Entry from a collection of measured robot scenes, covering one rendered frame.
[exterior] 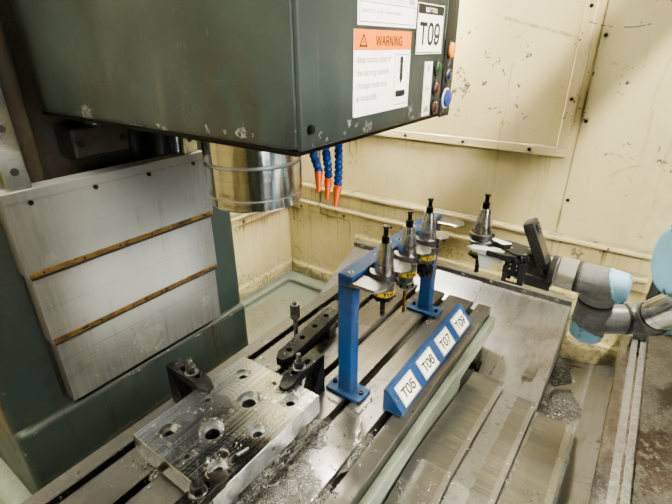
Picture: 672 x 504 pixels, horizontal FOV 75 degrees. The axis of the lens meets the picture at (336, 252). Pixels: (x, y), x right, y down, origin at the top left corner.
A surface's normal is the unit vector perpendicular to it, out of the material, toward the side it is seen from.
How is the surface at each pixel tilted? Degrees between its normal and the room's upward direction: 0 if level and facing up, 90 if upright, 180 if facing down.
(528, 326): 25
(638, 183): 90
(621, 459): 0
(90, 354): 90
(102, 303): 90
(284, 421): 0
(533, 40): 90
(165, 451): 0
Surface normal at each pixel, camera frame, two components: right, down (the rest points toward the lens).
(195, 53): -0.58, 0.35
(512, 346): -0.24, -0.68
